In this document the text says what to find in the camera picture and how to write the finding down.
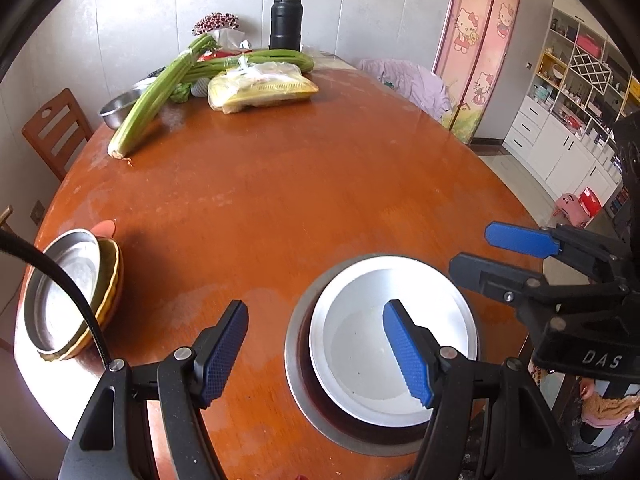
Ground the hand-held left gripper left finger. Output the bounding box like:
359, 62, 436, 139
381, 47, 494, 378
57, 299, 250, 480

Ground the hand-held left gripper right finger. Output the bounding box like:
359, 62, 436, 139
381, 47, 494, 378
382, 299, 578, 480

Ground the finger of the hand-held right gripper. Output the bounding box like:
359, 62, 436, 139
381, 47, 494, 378
485, 220, 633, 291
448, 252, 631, 337

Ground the large steel bowl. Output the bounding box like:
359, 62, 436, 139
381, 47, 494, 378
284, 254, 482, 457

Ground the yellow shell-shaped plate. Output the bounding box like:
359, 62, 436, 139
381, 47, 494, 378
39, 239, 124, 362

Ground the shallow round steel pan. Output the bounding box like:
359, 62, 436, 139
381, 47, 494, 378
22, 229, 103, 353

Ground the person's patterned clothing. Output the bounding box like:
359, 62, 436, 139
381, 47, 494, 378
580, 375, 640, 428

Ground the pink child stool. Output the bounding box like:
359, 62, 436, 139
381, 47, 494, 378
554, 192, 591, 226

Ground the red child stool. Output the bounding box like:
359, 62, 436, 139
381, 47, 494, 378
577, 186, 603, 218

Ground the white shelf cabinet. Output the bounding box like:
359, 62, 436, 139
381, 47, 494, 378
502, 0, 640, 201

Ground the purple cloth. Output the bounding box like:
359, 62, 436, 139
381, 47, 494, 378
357, 58, 453, 121

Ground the pink cartoon door curtain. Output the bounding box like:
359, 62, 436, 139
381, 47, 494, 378
432, 0, 526, 145

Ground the green celery bunch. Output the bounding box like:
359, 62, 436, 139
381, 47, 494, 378
107, 34, 220, 158
182, 49, 315, 83

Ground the small steel bowl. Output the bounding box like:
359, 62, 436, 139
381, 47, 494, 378
98, 87, 151, 130

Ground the yellow food plastic bag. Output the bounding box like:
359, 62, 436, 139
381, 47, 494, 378
207, 61, 320, 115

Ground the brown slatted wooden chair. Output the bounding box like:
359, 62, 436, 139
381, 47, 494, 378
21, 88, 95, 182

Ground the red packet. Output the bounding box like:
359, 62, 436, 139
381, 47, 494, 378
197, 49, 253, 63

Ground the black thermos flask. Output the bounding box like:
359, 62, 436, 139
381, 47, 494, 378
269, 0, 303, 52

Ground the dark red flower bouquet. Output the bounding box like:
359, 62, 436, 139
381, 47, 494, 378
192, 11, 247, 51

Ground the black cable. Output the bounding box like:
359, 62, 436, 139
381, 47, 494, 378
0, 230, 115, 371

